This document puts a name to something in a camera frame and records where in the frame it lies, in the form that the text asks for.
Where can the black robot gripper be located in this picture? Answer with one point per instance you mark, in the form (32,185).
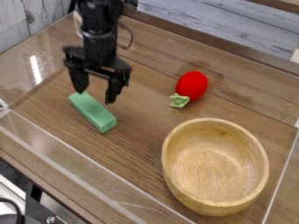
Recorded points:
(96,58)

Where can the green rectangular block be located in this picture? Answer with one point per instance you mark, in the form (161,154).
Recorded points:
(93,111)

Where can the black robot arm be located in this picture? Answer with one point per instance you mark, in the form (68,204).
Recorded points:
(100,16)

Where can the brown wooden bowl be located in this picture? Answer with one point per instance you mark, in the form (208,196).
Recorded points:
(215,166)

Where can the red plush strawberry toy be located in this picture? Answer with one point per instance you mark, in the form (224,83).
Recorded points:
(191,87)

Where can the black metal table bracket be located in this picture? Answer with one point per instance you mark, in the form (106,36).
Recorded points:
(36,210)

